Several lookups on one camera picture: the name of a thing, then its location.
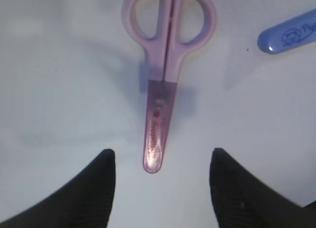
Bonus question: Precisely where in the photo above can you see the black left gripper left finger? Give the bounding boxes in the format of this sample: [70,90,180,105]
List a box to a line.
[0,149,116,228]

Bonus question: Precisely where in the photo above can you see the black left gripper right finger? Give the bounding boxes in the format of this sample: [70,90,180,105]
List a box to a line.
[209,148,316,228]

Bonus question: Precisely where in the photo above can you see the pink scissors with sheath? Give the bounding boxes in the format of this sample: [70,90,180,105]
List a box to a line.
[122,0,217,174]

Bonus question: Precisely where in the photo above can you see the blue scissors with sheath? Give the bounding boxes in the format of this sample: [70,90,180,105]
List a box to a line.
[257,9,316,55]

